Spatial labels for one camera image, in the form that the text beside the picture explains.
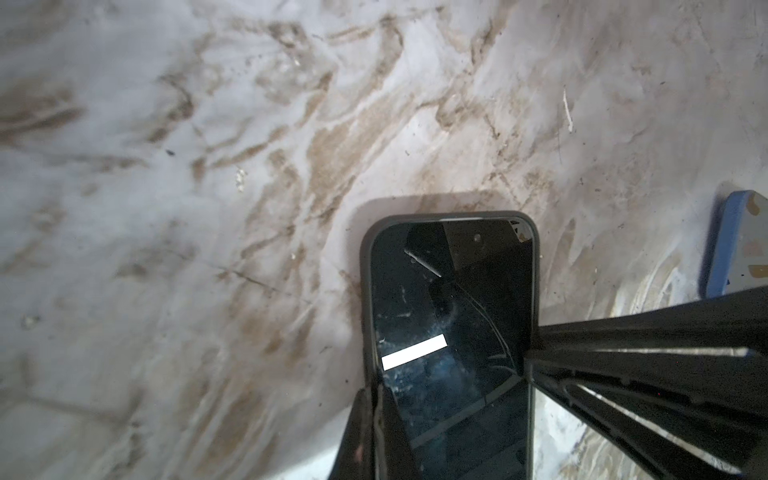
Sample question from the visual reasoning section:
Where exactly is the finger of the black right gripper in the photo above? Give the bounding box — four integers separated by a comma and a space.
530, 287, 767, 360
525, 353, 767, 479

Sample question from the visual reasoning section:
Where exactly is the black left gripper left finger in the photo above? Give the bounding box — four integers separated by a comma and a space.
328, 388, 375, 480

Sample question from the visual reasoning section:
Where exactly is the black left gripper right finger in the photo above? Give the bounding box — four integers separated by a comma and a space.
374, 384, 421, 480

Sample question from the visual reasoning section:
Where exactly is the blue smartphone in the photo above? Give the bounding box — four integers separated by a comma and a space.
704, 190, 767, 298

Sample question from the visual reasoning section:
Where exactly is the black phone case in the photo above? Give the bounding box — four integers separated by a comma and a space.
358, 209, 541, 480

